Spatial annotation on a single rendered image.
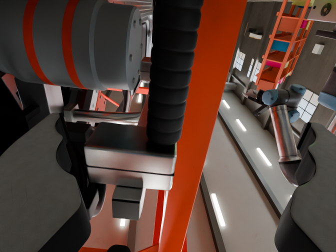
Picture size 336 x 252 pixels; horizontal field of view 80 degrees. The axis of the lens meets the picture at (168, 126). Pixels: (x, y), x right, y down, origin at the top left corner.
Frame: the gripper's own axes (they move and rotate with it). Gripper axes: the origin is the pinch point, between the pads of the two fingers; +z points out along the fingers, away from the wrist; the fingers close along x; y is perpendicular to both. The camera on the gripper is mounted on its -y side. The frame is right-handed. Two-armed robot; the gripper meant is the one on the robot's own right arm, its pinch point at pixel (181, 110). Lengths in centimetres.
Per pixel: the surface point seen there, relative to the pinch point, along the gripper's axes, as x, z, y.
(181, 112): 0.2, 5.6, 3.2
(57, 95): -23.0, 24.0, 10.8
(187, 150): 6, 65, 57
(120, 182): -5.8, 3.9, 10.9
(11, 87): -33.0, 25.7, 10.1
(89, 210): -8.6, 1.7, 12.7
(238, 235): 202, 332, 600
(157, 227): -16, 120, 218
